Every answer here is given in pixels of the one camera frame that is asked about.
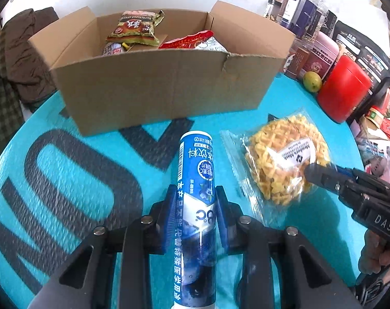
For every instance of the teal foam mat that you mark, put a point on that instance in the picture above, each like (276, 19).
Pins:
(85, 199)

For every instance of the brown jacket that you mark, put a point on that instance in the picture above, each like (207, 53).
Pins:
(27, 54)

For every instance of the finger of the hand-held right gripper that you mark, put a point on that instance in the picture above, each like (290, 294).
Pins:
(323, 177)
(346, 171)

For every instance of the large red snack packet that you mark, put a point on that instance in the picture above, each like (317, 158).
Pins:
(185, 42)

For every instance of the clear jar brown contents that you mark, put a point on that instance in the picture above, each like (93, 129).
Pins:
(297, 59)

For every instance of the white printed snack packet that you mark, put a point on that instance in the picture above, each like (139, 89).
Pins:
(211, 43)

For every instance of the pink canister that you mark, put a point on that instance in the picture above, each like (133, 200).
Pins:
(320, 54)

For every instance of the red canister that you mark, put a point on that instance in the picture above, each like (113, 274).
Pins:
(346, 90)

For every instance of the person's right hand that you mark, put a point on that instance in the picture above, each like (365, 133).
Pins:
(373, 252)

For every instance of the clear jar purple label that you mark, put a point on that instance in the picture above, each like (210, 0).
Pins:
(301, 9)

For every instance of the plaid cloth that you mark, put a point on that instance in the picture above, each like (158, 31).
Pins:
(5, 96)

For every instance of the black stand-up pouch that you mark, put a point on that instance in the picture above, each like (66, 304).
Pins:
(368, 54)

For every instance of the clear plastic bag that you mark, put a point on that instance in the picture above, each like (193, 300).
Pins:
(378, 157)

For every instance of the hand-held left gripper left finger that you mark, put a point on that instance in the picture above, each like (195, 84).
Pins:
(170, 219)

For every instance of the orange white carton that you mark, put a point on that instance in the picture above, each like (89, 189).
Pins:
(375, 114)

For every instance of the blue tablet tube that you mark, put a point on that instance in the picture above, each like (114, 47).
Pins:
(195, 173)

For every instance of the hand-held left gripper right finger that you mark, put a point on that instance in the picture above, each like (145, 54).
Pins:
(222, 219)

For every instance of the brown cardboard box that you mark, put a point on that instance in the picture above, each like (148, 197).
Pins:
(149, 93)

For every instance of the clear jar dark label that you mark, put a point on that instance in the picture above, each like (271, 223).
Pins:
(330, 22)

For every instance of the green lime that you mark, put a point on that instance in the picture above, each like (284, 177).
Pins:
(312, 81)

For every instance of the purple silver snack packet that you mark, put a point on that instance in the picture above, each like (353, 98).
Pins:
(112, 50)

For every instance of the clear bag yellow crisps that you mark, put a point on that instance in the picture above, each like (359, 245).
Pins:
(278, 167)

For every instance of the green brown snack packet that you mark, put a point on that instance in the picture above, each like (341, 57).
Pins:
(133, 29)

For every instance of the clear jar with oats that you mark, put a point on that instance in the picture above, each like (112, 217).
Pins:
(317, 19)

